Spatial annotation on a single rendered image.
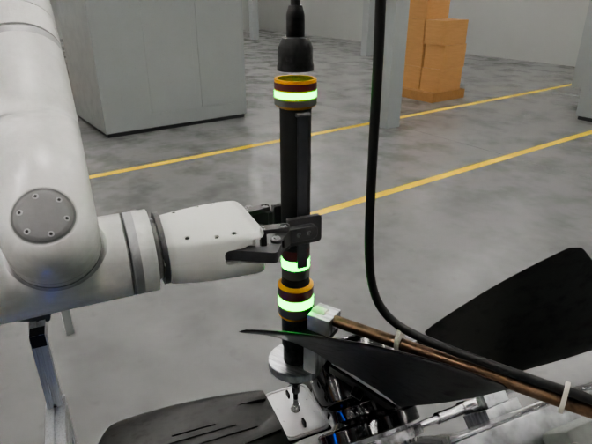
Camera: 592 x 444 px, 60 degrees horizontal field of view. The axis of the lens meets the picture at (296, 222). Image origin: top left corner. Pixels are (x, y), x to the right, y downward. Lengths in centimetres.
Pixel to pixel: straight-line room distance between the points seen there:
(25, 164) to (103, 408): 217
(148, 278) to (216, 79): 674
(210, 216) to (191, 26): 651
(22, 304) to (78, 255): 9
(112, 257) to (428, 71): 850
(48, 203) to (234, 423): 40
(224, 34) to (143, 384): 538
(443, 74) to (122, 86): 492
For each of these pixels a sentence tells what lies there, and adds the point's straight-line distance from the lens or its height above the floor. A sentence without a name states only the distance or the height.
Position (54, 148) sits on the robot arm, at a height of 159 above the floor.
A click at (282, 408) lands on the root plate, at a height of 118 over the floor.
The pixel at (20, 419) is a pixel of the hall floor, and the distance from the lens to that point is 267.
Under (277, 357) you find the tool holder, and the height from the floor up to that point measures 127.
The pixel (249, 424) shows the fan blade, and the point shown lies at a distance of 72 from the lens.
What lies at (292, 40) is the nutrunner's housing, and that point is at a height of 166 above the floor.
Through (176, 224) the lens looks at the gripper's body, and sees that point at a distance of 53.
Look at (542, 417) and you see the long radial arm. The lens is 88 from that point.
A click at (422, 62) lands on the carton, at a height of 57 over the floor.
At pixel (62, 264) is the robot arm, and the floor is 151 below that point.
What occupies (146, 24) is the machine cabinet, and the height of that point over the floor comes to 130.
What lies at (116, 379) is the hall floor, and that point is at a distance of 270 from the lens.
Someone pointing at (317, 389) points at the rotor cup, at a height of 120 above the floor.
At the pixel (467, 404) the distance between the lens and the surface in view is 91.
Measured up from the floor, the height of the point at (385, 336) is 136.
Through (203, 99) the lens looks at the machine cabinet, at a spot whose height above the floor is 33.
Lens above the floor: 171
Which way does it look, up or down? 25 degrees down
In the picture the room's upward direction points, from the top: straight up
